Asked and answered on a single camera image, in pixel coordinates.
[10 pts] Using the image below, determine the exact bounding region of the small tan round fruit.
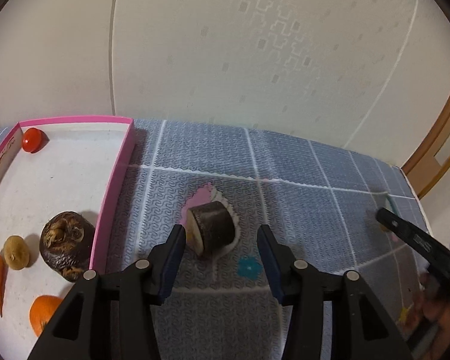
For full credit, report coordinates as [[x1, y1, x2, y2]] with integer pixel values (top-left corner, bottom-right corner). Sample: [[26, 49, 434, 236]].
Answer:
[[379, 223, 390, 233]]

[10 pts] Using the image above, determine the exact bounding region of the dark shiitake mushroom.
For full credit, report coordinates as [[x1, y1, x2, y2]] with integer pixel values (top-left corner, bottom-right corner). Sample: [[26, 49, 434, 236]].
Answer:
[[40, 211, 95, 282]]

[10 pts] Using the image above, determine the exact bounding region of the orange tangerine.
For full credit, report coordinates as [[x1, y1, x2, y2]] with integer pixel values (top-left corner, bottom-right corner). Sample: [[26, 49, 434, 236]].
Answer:
[[29, 295, 62, 336]]

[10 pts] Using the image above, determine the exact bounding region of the wooden door frame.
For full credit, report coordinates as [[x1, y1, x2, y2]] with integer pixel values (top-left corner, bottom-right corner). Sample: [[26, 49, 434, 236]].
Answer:
[[401, 96, 450, 199]]

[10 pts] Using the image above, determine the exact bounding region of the grey checked play mat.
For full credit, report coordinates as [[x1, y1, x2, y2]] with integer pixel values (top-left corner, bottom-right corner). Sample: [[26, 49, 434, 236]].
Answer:
[[0, 118, 434, 360]]

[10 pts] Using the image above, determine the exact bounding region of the person right hand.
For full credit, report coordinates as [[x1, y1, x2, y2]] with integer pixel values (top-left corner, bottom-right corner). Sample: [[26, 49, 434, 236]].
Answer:
[[401, 272, 450, 359]]

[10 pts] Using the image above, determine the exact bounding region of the red cherry tomato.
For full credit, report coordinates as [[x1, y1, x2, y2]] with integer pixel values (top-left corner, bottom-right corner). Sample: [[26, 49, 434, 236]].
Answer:
[[22, 127, 44, 153]]

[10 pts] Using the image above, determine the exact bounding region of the pink shallow box tray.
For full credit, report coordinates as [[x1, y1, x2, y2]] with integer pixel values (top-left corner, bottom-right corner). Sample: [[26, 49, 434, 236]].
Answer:
[[0, 115, 135, 359]]

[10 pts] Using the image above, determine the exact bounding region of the dark eggplant slice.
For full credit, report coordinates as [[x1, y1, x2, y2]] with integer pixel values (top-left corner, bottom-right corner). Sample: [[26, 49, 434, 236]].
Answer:
[[185, 201, 236, 259]]

